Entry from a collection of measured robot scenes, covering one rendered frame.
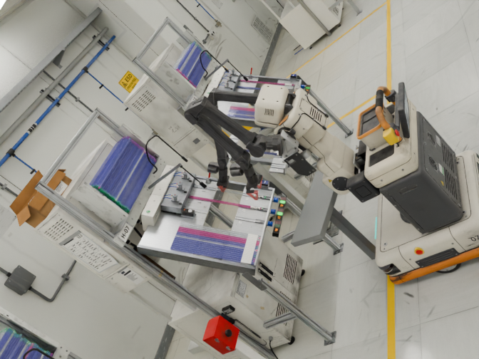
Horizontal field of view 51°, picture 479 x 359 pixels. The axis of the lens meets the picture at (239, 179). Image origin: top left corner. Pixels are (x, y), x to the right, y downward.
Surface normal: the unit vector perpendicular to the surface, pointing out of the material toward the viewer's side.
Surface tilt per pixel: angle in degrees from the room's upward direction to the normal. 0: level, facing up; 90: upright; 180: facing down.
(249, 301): 90
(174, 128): 90
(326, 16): 90
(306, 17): 90
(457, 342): 0
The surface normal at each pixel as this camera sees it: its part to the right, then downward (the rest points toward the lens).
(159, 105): -0.22, 0.65
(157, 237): 0.03, -0.74
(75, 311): 0.67, -0.46
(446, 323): -0.70, -0.62
